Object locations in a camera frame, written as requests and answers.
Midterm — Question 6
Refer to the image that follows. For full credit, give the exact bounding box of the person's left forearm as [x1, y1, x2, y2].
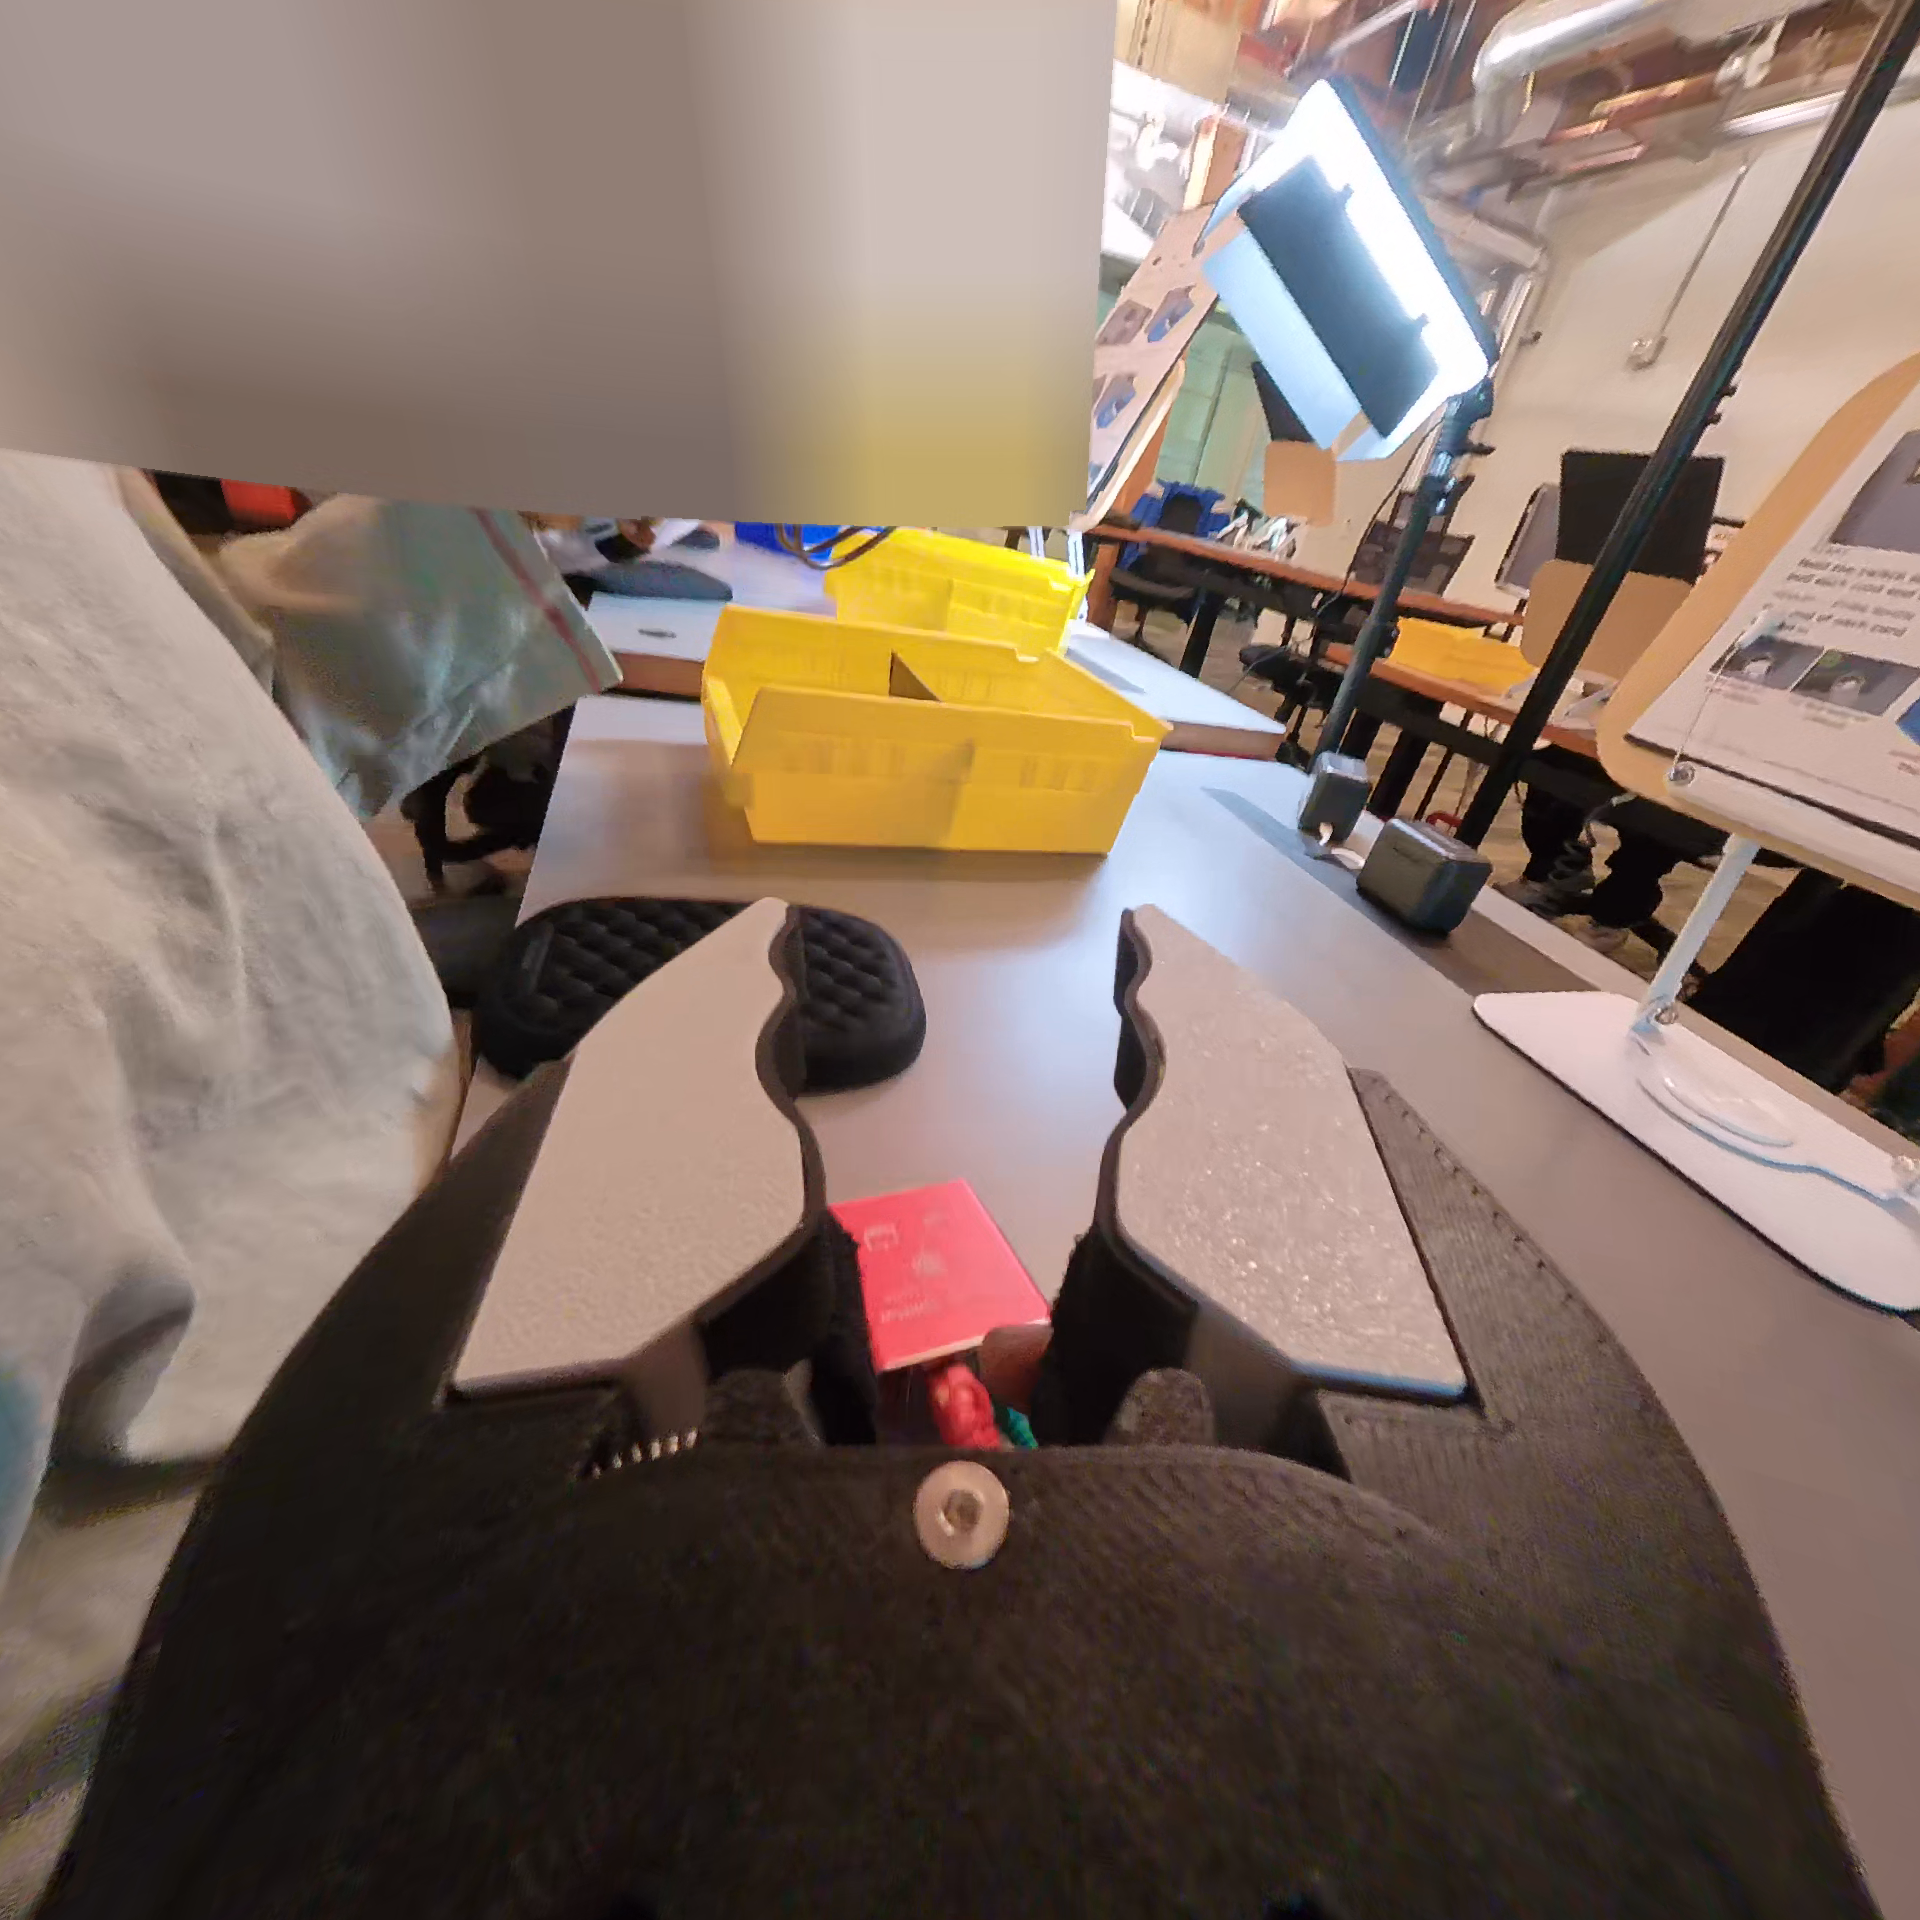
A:
[225, 497, 627, 823]

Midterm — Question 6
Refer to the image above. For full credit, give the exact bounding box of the black light stand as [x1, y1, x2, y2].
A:
[1313, 375, 1501, 771]

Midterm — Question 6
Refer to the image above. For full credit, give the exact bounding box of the cardboard box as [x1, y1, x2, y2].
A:
[1517, 559, 1697, 688]

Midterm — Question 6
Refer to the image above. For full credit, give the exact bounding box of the black monitor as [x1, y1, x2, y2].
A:
[1552, 448, 1728, 589]

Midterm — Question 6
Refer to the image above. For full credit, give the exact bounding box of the grey desk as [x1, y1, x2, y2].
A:
[451, 698, 1920, 1893]

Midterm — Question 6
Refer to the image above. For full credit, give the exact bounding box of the yellow plastic bin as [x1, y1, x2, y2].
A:
[699, 600, 1173, 857]
[823, 527, 1095, 658]

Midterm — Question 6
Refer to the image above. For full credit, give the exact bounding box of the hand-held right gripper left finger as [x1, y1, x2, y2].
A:
[451, 896, 828, 1397]

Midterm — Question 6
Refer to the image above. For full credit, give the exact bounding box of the red ethernet splitter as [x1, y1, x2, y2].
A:
[828, 1179, 1056, 1377]

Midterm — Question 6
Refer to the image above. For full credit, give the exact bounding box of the wooden table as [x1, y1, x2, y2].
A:
[1319, 644, 1609, 761]
[1079, 516, 1524, 682]

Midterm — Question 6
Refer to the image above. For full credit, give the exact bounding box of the black quilted wrist pad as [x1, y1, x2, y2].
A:
[471, 896, 929, 1097]

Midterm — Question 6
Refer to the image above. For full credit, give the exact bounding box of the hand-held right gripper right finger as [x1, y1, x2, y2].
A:
[1100, 903, 1473, 1403]

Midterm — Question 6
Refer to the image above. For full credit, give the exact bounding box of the red ethernet cable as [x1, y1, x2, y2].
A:
[922, 1359, 1004, 1452]

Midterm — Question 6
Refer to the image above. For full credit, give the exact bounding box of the small yellow bin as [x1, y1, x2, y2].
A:
[1388, 618, 1536, 696]

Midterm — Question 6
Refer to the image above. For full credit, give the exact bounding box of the grey power adapter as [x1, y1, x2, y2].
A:
[1359, 817, 1495, 943]
[1296, 749, 1373, 852]

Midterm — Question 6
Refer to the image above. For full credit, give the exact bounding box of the silver air duct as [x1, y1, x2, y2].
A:
[1469, 0, 1920, 140]

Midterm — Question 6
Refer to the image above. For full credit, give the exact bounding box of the black slanted pole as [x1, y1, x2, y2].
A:
[1457, 0, 1920, 852]

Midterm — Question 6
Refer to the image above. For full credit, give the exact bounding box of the studio light panel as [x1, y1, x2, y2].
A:
[1197, 76, 1504, 465]

